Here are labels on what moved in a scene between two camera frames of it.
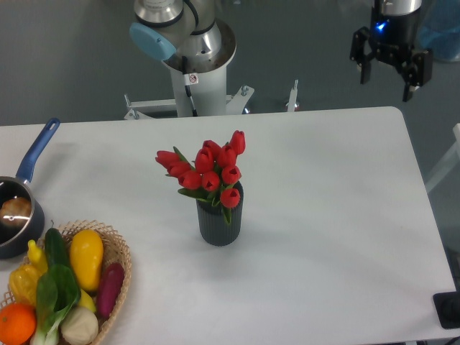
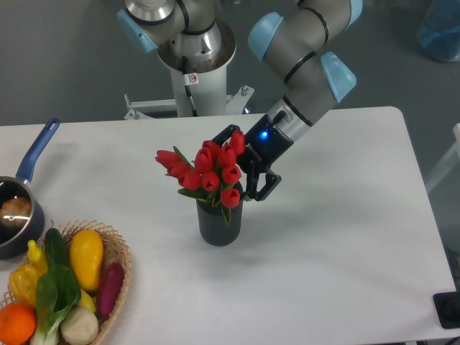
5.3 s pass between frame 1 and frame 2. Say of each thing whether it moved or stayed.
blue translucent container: stayed
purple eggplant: stayed
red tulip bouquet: stayed
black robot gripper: moved
